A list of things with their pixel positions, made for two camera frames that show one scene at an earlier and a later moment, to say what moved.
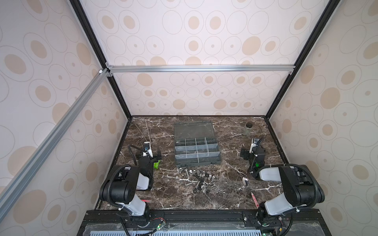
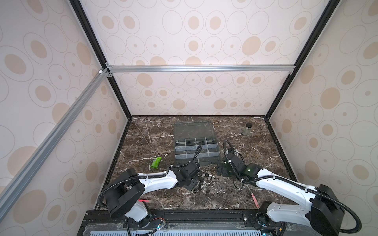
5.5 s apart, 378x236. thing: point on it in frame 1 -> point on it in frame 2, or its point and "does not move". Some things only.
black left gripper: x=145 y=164 -> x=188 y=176
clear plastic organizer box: x=195 y=144 does not move
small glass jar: x=247 y=131 does not move
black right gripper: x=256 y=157 -> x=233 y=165
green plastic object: x=156 y=164 does not move
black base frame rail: x=114 y=222 does not move
